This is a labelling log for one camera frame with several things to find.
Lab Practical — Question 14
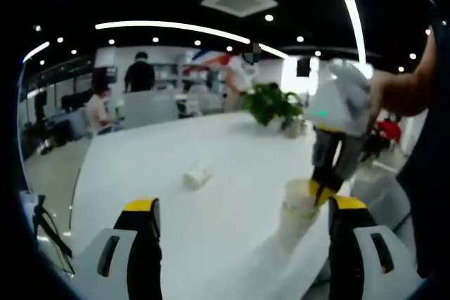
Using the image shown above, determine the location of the curved ceiling light strip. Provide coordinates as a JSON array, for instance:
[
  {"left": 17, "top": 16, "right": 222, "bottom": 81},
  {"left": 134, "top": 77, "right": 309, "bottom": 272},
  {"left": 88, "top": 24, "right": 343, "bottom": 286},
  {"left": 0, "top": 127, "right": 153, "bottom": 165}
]
[{"left": 94, "top": 20, "right": 289, "bottom": 59}]

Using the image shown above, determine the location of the white table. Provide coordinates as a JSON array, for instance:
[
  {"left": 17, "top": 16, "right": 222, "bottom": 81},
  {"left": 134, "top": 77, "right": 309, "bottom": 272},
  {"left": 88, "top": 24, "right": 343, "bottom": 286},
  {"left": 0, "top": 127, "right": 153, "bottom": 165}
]
[{"left": 70, "top": 112, "right": 356, "bottom": 300}]

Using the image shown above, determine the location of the black tripod stand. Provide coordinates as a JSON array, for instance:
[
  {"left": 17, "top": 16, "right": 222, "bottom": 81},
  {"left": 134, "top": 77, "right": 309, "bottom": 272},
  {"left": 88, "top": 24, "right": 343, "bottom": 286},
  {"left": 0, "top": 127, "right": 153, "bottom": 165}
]
[{"left": 33, "top": 194, "right": 76, "bottom": 275}]

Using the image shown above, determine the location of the grey partition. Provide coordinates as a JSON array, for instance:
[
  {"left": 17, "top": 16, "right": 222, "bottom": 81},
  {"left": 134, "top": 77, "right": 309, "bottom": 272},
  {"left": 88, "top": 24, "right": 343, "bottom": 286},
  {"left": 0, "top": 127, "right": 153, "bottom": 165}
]
[{"left": 121, "top": 89, "right": 180, "bottom": 129}]

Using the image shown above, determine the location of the red object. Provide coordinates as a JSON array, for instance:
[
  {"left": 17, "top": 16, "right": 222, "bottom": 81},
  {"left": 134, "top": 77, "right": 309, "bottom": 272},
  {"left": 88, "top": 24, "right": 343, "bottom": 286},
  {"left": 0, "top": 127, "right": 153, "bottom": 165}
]
[{"left": 374, "top": 119, "right": 403, "bottom": 143}]

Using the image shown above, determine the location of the green potted plant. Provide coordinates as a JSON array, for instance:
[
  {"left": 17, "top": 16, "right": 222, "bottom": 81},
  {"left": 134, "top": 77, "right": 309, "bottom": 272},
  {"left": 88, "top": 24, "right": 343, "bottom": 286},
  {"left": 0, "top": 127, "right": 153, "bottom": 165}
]
[{"left": 240, "top": 81, "right": 305, "bottom": 127}]

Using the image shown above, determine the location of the nested stack of paper cups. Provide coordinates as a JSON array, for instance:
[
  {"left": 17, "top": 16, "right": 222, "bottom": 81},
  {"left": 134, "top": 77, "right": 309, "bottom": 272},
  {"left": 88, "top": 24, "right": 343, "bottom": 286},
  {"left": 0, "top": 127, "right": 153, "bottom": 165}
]
[{"left": 277, "top": 204, "right": 319, "bottom": 254}]

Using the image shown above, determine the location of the long ceiling light strip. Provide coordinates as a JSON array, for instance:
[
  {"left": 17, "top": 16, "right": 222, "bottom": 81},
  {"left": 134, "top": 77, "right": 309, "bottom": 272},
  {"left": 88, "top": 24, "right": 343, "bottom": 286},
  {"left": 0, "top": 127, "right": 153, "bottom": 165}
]
[{"left": 325, "top": 0, "right": 367, "bottom": 65}]

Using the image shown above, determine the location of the black hanging screen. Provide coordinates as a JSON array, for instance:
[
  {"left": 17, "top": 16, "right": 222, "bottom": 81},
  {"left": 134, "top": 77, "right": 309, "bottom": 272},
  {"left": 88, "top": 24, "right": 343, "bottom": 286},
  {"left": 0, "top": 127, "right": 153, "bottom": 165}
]
[{"left": 297, "top": 57, "right": 312, "bottom": 78}]

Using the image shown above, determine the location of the operator in dark shirt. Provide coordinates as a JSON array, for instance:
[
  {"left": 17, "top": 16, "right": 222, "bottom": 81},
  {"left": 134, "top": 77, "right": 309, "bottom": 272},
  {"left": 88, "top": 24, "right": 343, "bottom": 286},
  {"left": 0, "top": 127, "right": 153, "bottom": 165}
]
[{"left": 395, "top": 32, "right": 450, "bottom": 280}]

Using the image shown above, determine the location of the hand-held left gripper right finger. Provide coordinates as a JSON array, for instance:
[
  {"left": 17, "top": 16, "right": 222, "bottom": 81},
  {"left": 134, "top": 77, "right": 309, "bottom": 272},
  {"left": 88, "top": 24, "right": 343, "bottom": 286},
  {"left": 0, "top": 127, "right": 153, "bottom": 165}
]
[{"left": 328, "top": 194, "right": 423, "bottom": 300}]

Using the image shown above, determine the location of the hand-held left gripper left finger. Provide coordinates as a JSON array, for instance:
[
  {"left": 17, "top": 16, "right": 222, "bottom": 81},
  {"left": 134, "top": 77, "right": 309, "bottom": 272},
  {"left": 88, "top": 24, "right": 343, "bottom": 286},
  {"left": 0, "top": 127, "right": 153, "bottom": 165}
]
[{"left": 75, "top": 197, "right": 163, "bottom": 300}]

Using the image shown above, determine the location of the white paper cup green print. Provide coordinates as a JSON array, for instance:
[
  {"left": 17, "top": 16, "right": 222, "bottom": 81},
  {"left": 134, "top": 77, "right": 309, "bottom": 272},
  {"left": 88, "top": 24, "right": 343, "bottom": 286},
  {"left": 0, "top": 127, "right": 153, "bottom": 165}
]
[
  {"left": 181, "top": 159, "right": 214, "bottom": 190},
  {"left": 283, "top": 178, "right": 323, "bottom": 222}
]

